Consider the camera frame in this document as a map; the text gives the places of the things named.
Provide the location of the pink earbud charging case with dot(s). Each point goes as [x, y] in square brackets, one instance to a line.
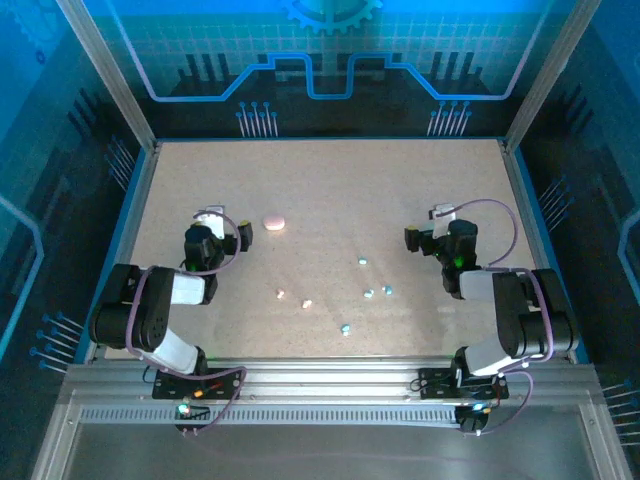
[274, 223]

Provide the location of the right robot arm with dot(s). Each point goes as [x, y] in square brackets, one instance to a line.
[545, 315]

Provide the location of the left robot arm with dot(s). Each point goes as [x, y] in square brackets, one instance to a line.
[125, 310]

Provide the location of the aluminium mounting beam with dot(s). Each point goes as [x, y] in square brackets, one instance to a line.
[325, 377]

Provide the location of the small LED controller board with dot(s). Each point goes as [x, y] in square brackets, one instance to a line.
[187, 411]
[472, 415]

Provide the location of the grey metal sheet panel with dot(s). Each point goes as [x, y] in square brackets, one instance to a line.
[325, 455]

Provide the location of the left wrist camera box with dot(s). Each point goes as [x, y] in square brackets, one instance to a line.
[216, 220]

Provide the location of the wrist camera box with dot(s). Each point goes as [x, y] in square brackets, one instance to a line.
[444, 217]
[216, 220]

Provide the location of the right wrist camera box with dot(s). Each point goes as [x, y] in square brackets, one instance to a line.
[444, 217]

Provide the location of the aluminium table side rail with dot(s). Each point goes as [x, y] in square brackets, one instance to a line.
[534, 235]
[129, 225]

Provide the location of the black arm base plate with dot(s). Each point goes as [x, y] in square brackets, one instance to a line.
[432, 385]
[225, 376]

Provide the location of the aluminium frame post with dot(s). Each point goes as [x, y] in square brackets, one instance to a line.
[546, 75]
[110, 75]

